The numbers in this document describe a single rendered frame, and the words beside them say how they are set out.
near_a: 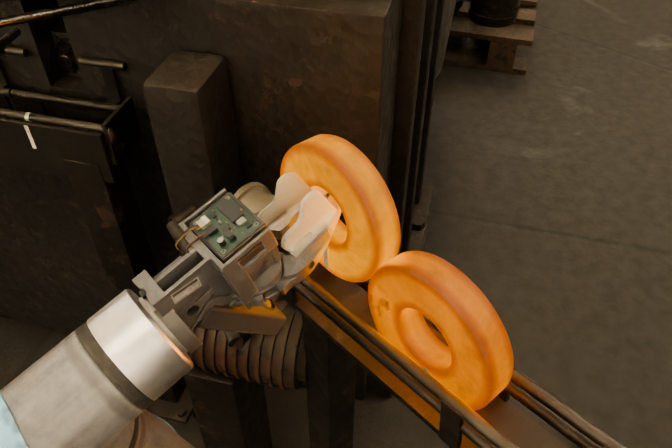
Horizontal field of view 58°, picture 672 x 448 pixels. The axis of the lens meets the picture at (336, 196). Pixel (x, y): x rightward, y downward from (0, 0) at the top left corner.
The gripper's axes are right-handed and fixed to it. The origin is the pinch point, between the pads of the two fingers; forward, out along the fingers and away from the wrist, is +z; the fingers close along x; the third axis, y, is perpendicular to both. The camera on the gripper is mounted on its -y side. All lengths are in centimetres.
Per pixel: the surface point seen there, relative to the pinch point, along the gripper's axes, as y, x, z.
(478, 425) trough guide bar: -7.0, -22.9, -6.0
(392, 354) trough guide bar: -8.0, -12.7, -6.3
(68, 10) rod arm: 12.3, 36.2, -6.4
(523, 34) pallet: -105, 79, 136
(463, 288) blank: 0.7, -16.5, 0.1
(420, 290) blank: -0.1, -13.6, -2.2
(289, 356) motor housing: -25.5, 4.1, -12.1
